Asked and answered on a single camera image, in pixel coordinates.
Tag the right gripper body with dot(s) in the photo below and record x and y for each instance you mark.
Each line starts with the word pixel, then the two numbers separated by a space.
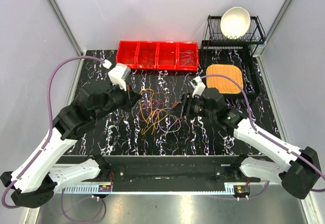
pixel 195 107

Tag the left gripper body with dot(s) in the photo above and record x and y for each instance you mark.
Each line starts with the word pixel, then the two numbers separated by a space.
pixel 118 98

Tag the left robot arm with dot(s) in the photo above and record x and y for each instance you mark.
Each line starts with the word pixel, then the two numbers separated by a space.
pixel 34 183

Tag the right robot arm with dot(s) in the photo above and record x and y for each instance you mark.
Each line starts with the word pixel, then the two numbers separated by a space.
pixel 296 169

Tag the red bin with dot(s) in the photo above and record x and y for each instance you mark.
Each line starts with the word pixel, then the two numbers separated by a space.
pixel 188 57
pixel 127 53
pixel 147 55
pixel 167 56

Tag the black tray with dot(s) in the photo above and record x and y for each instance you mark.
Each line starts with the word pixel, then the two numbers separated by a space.
pixel 239 56

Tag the white cup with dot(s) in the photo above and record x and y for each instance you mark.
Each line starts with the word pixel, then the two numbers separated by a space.
pixel 256 50

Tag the white bowl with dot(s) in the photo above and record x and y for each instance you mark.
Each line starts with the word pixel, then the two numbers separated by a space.
pixel 235 23

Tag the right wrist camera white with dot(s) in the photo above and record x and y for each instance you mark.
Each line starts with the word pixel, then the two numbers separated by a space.
pixel 198 86

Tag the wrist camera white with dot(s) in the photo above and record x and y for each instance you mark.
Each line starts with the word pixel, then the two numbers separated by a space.
pixel 198 86
pixel 119 74

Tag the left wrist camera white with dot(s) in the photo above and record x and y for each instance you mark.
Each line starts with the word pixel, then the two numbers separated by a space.
pixel 119 74

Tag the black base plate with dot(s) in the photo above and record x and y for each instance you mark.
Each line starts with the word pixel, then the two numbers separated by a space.
pixel 216 167

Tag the grey slotted cable duct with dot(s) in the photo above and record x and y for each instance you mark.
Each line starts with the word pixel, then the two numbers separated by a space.
pixel 223 189

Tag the black wire dish rack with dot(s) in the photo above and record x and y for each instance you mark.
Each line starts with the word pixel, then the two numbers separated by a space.
pixel 254 35

